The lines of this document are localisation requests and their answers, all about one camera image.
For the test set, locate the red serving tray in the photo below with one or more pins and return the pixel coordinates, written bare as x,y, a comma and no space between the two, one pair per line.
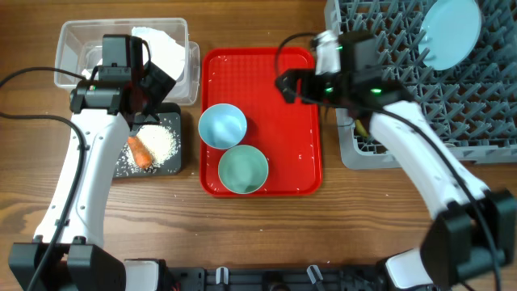
288,134

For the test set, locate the orange carrot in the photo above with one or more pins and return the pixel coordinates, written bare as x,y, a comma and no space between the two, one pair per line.
141,155

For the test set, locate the black plastic tray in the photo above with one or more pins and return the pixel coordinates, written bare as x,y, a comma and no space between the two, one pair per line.
169,115

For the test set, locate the green bowl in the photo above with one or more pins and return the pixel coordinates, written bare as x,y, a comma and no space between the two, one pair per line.
243,169

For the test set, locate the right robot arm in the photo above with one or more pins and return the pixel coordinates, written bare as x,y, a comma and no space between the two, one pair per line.
473,228

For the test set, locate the yellow cup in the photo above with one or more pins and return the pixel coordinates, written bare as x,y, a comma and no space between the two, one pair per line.
360,129

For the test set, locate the light blue bowl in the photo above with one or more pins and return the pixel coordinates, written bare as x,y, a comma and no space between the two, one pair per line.
222,126

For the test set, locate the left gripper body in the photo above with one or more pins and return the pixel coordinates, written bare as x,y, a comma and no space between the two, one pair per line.
158,86

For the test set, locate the clear plastic bin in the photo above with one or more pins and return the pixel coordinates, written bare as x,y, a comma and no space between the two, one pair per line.
79,49

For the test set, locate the light blue plate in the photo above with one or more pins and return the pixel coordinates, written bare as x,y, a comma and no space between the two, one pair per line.
452,29

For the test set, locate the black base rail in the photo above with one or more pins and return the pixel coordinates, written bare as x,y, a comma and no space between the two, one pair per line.
348,277

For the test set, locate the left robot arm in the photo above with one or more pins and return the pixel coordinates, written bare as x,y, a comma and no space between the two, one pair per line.
66,252

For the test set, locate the white napkin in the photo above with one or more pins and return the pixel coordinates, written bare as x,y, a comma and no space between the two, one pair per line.
165,52

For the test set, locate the grey dishwasher rack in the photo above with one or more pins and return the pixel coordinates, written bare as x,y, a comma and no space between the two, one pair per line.
471,106

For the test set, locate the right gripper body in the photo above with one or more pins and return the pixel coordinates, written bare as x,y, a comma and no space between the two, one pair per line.
317,88

